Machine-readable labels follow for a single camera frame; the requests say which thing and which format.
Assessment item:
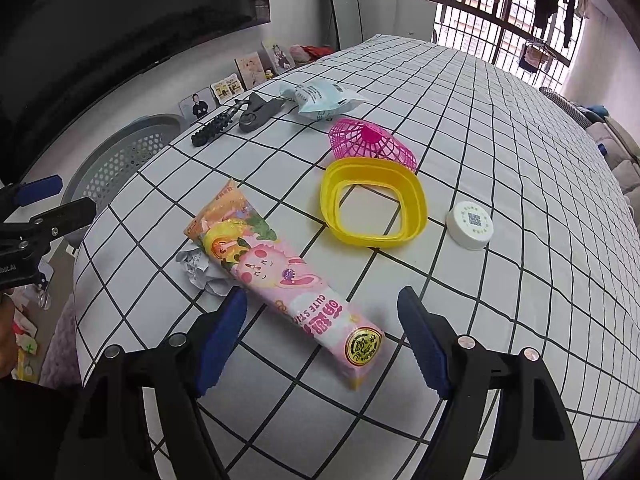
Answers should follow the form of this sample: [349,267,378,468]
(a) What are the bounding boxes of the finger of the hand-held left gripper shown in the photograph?
[0,175,63,211]
[0,197,97,257]

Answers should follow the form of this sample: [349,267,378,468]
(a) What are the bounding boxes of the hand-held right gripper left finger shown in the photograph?
[62,286,249,480]

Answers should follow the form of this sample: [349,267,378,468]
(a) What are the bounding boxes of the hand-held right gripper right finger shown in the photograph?
[396,286,585,480]

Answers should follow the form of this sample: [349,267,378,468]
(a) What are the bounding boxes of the grey perforated plastic basket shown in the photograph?
[61,114,187,256]

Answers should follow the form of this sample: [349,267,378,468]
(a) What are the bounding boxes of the pink cartoon snack packet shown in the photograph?
[184,179,385,392]

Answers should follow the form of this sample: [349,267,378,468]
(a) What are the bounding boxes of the light blue wipes packet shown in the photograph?
[279,78,368,122]

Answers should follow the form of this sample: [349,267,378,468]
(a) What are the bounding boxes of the white black-checked tablecloth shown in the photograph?
[72,34,640,480]

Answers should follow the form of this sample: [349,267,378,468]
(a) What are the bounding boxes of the crumpled white paper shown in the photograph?
[175,247,241,297]

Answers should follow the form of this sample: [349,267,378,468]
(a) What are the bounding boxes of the colourful paper cards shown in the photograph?
[12,307,40,381]

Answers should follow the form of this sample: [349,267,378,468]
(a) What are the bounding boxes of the purple fuzzy rug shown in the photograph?
[39,292,83,388]

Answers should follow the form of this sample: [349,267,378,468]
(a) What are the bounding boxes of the white bottle cap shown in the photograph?
[446,201,493,251]

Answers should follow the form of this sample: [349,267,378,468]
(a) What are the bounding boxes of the black curved television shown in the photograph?
[0,0,272,186]

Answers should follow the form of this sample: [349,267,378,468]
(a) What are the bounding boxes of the pink plastic mesh basket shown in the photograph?
[328,117,418,171]

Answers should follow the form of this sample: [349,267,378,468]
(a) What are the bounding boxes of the grey face mask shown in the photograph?
[239,92,288,133]

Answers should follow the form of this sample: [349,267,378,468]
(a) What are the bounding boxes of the checkered cushion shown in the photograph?
[540,86,593,127]

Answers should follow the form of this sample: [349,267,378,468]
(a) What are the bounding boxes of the beige sofa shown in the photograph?
[540,86,640,198]

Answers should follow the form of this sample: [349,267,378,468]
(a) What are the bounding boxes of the hanging clip drying rack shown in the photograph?
[517,40,554,73]

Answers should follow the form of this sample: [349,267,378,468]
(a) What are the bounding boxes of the white cabinet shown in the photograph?
[393,0,438,43]

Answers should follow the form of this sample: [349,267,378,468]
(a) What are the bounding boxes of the black window grille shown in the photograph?
[430,0,601,86]

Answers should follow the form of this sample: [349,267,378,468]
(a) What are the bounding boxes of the white leaning board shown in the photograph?
[324,0,364,52]

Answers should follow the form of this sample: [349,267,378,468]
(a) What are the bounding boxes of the yellow plastic ring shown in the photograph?
[320,157,430,248]

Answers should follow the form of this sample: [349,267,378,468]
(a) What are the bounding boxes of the portrait photo frame dark suit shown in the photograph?
[178,87,217,126]

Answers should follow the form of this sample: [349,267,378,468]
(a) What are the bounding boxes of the yellow cartoon photo frame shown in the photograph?
[210,74,244,106]

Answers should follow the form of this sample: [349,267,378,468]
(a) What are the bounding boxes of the child photo frame beige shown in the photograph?
[235,51,268,91]

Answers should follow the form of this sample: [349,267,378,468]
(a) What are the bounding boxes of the child photo frame white border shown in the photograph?
[261,39,296,77]

